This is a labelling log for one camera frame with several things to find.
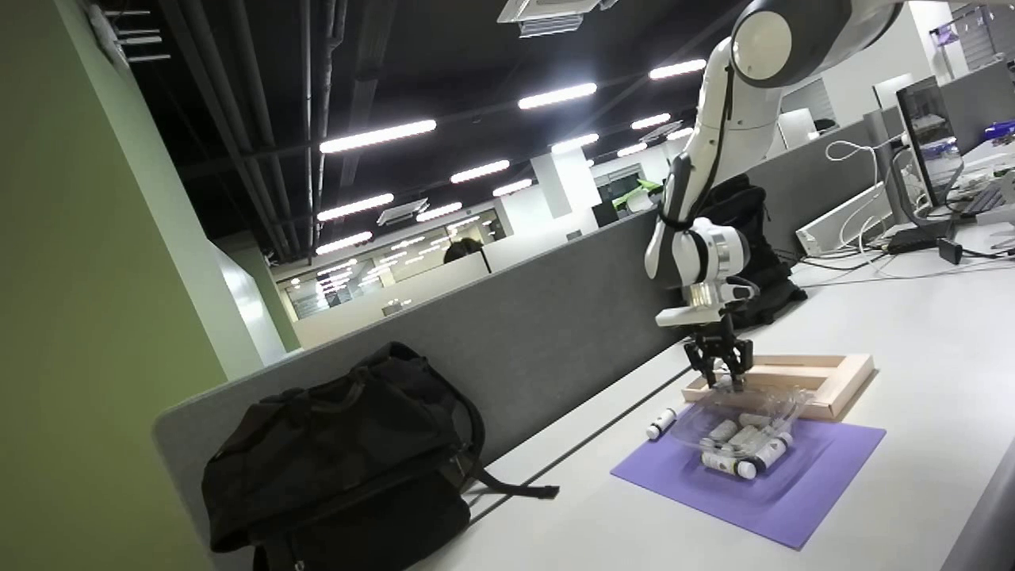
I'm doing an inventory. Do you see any white capped small bottle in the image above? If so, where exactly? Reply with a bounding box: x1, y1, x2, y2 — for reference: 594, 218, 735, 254
643, 403, 681, 445

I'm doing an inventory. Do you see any black computer monitor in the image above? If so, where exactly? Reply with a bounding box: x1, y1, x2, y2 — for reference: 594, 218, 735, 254
894, 75, 962, 210

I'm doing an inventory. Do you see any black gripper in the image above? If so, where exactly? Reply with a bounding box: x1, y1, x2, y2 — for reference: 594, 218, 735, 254
681, 311, 757, 395

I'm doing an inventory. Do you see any grey desk partition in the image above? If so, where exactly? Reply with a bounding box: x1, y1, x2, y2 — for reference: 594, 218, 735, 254
152, 114, 904, 571

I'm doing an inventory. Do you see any ceiling air vent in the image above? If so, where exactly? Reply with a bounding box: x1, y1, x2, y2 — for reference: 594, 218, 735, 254
495, 0, 617, 43

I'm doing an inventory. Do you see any purple mat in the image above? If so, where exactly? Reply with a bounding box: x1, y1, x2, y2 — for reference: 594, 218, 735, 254
610, 403, 889, 555

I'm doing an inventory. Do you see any fluorescent ceiling light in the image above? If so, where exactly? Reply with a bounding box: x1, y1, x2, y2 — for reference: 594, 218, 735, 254
318, 114, 442, 160
447, 156, 512, 187
311, 228, 377, 261
512, 81, 602, 114
648, 53, 708, 86
315, 192, 399, 225

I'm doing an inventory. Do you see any grey computer monitor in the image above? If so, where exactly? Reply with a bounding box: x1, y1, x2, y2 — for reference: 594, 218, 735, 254
934, 57, 1015, 160

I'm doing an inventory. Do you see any white keyboard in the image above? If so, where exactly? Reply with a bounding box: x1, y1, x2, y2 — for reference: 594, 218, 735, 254
793, 177, 897, 261

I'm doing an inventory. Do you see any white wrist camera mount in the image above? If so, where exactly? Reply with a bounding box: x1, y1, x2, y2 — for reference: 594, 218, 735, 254
653, 276, 762, 333

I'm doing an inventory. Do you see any clear bag of white bottles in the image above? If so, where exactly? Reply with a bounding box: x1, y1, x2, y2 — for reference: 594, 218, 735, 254
699, 409, 796, 487

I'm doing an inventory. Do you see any light wooden tray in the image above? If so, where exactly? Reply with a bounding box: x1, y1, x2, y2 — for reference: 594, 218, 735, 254
680, 353, 877, 425

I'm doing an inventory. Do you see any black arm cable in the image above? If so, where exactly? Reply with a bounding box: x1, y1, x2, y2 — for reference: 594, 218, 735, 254
655, 43, 735, 233

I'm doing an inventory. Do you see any black backpack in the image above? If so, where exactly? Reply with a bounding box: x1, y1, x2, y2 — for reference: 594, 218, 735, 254
201, 339, 562, 571

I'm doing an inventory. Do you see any black power adapter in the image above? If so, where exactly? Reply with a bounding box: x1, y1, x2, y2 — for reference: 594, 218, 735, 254
884, 216, 967, 269

